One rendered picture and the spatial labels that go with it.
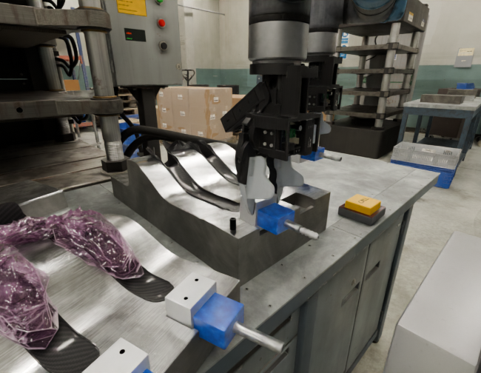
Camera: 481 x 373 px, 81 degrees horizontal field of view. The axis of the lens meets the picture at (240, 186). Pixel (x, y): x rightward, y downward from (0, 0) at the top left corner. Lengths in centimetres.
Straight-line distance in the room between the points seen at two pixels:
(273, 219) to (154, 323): 20
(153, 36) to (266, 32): 95
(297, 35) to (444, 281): 28
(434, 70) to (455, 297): 674
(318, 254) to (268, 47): 37
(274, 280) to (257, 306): 7
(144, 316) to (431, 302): 28
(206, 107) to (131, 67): 319
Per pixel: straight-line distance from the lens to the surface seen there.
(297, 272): 51
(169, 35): 133
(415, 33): 543
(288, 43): 37
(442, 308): 20
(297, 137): 39
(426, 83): 692
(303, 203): 58
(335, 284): 80
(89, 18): 105
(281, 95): 37
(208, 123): 439
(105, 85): 106
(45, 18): 109
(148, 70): 126
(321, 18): 68
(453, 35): 691
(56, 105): 109
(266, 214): 43
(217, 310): 34
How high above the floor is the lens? 111
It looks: 21 degrees down
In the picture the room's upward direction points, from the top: straight up
